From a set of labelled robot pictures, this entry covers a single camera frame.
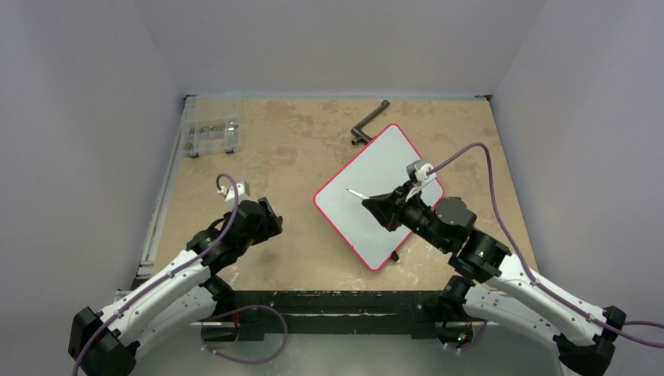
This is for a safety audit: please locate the black crank handle tool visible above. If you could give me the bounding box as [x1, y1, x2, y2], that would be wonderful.
[350, 99, 391, 146]

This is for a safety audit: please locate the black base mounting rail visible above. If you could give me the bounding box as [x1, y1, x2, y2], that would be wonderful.
[200, 291, 474, 346]

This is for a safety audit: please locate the black white marker pen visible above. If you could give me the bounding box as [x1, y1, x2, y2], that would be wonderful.
[346, 189, 368, 201]

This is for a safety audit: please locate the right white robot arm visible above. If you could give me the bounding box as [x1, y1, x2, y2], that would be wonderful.
[361, 185, 626, 375]

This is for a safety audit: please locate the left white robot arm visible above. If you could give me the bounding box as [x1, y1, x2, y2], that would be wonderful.
[68, 197, 283, 375]

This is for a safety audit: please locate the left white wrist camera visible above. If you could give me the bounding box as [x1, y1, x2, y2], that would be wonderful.
[217, 180, 251, 204]

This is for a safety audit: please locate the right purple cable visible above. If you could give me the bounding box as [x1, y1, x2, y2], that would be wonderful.
[428, 143, 664, 349]

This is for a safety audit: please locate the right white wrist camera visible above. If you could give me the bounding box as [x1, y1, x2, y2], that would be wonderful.
[405, 159, 436, 201]

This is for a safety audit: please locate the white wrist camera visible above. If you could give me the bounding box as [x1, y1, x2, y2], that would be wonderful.
[405, 159, 436, 201]
[217, 180, 251, 204]

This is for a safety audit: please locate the red framed whiteboard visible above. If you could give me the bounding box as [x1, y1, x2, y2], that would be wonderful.
[312, 122, 446, 273]

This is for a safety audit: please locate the clear plastic screw box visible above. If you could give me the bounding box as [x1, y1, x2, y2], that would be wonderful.
[182, 114, 244, 157]

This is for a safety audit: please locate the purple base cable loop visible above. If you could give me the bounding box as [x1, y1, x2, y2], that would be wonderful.
[200, 304, 289, 363]

